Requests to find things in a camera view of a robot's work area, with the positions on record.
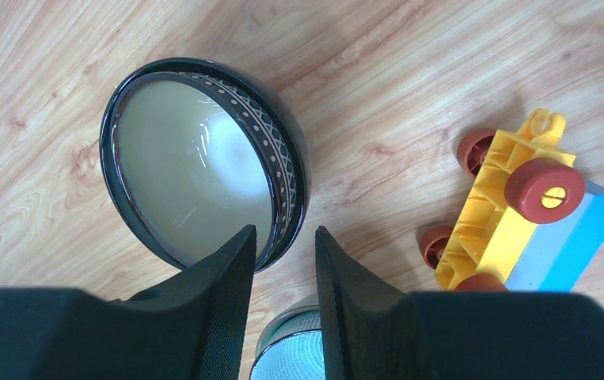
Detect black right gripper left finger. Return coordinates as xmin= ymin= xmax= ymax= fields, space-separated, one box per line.
xmin=0 ymin=225 xmax=256 ymax=379

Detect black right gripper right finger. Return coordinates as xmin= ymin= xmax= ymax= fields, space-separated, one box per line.
xmin=315 ymin=227 xmax=604 ymax=379

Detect pale green ribbed bowl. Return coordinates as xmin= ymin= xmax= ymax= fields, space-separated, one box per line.
xmin=249 ymin=294 xmax=325 ymax=379

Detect dark blue glazed bowl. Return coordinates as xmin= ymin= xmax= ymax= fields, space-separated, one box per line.
xmin=99 ymin=57 xmax=312 ymax=272

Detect blue white patterned bowl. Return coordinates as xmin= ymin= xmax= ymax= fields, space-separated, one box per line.
xmin=111 ymin=71 xmax=298 ymax=268

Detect orange blue toy blocks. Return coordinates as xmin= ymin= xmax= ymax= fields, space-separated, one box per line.
xmin=419 ymin=108 xmax=604 ymax=292

